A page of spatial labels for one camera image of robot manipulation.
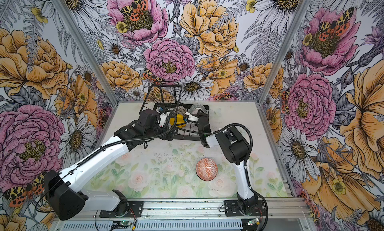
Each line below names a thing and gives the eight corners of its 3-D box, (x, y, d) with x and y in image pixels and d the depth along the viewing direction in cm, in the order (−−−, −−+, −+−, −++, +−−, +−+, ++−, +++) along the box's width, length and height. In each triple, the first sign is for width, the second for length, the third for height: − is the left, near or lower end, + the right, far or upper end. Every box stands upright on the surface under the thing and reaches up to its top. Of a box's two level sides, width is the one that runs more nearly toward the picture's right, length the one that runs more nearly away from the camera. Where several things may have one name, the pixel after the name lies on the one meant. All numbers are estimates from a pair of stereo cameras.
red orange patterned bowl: (192, 171, 88) (192, 167, 83) (204, 158, 93) (205, 154, 89) (208, 185, 83) (209, 182, 78) (220, 170, 88) (221, 166, 84)
